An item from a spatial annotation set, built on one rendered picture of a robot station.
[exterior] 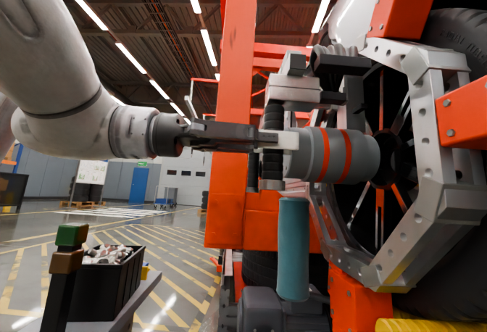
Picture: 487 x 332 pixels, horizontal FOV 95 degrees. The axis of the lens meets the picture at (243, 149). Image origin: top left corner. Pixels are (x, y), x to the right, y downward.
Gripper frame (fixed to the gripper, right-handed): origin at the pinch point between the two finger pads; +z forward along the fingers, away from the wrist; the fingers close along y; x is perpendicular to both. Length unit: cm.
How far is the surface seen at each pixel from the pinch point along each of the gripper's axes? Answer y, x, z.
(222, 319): -70, -61, -7
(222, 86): -60, 41, -15
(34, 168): -1074, 61, -944
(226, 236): -60, -26, -8
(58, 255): -10.2, -22.6, -39.2
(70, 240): -10.2, -19.8, -37.5
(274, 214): -60, -16, 12
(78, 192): -868, -32, -587
